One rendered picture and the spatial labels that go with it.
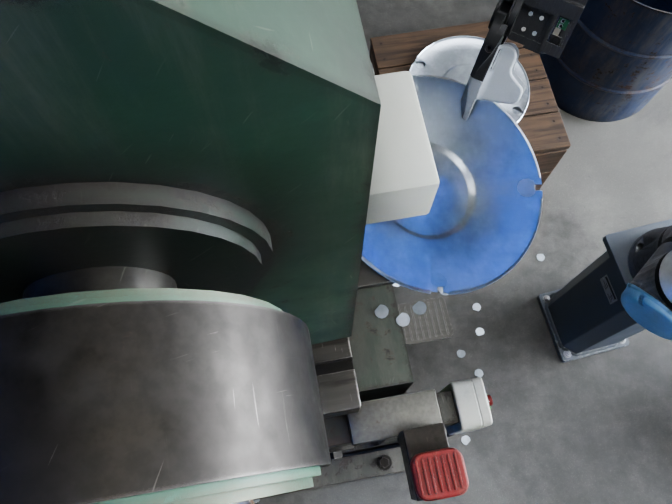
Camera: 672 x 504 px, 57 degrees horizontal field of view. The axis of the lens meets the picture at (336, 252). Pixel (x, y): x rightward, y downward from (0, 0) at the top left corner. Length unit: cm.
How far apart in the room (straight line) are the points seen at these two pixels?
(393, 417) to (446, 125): 45
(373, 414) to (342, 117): 79
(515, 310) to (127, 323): 157
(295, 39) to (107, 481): 14
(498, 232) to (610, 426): 104
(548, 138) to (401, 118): 123
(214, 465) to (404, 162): 18
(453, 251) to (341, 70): 62
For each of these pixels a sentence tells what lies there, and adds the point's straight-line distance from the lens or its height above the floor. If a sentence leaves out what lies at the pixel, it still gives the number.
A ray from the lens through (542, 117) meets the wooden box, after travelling 157.
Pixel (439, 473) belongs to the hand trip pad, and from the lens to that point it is 86.
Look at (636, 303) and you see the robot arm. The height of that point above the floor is 64.
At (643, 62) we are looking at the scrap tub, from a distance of 183.
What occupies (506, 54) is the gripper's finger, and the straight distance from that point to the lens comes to 72.
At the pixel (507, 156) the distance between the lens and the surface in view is 75.
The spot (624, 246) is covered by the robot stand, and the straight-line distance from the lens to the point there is 137.
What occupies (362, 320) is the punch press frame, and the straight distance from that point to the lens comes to 100.
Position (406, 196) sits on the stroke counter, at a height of 133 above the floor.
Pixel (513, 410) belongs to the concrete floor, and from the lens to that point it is 168.
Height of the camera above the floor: 161
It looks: 70 degrees down
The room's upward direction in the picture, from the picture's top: 1 degrees clockwise
